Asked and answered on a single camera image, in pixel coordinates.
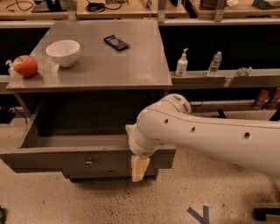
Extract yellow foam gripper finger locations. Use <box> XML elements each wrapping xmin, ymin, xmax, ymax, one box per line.
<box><xmin>131</xmin><ymin>156</ymin><xmax>150</xmax><ymax>182</ymax></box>

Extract grey top drawer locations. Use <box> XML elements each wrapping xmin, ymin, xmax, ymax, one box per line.
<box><xmin>0</xmin><ymin>97</ymin><xmax>177</xmax><ymax>173</ymax></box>

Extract grey drawer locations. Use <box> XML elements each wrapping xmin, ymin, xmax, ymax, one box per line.
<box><xmin>62</xmin><ymin>167</ymin><xmax>160</xmax><ymax>180</ymax></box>
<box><xmin>0</xmin><ymin>97</ymin><xmax>177</xmax><ymax>173</ymax></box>

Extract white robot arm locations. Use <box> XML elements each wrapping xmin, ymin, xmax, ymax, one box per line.
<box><xmin>125</xmin><ymin>94</ymin><xmax>280</xmax><ymax>182</ymax></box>

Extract grey bottom drawer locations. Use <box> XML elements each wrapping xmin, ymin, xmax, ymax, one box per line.
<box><xmin>62</xmin><ymin>167</ymin><xmax>160</xmax><ymax>180</ymax></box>

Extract grey drawer cabinet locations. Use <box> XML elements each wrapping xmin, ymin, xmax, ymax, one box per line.
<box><xmin>6</xmin><ymin>19</ymin><xmax>173</xmax><ymax>182</ymax></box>

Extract white pump lotion bottle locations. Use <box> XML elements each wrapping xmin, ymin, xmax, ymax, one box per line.
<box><xmin>175</xmin><ymin>48</ymin><xmax>188</xmax><ymax>76</ymax></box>

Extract black snack packet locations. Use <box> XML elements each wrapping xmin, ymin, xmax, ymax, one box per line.
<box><xmin>104</xmin><ymin>35</ymin><xmax>130</xmax><ymax>51</ymax></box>

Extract clear plastic water bottle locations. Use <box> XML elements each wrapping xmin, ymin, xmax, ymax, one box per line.
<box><xmin>207</xmin><ymin>52</ymin><xmax>222</xmax><ymax>77</ymax></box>

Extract white ceramic bowl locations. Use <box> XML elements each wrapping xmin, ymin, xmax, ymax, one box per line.
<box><xmin>45</xmin><ymin>40</ymin><xmax>80</xmax><ymax>67</ymax></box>

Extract crumpled wrapper on ledge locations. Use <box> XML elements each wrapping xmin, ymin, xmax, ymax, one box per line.
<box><xmin>237</xmin><ymin>67</ymin><xmax>253</xmax><ymax>76</ymax></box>

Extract black chair base foot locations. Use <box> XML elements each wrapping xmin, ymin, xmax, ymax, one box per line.
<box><xmin>253</xmin><ymin>207</ymin><xmax>280</xmax><ymax>221</ymax></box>

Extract orange bottles under ledge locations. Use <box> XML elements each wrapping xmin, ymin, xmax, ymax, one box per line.
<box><xmin>251</xmin><ymin>87</ymin><xmax>280</xmax><ymax>110</ymax></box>

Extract red apple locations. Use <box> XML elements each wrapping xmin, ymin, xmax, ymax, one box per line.
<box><xmin>13</xmin><ymin>55</ymin><xmax>38</xmax><ymax>77</ymax></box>

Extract small sanitizer bottle behind apple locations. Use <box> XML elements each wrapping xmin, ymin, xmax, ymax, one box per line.
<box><xmin>5</xmin><ymin>59</ymin><xmax>16</xmax><ymax>77</ymax></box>

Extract black cable on bench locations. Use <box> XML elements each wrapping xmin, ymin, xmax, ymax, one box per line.
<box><xmin>85</xmin><ymin>1</ymin><xmax>123</xmax><ymax>13</ymax></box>

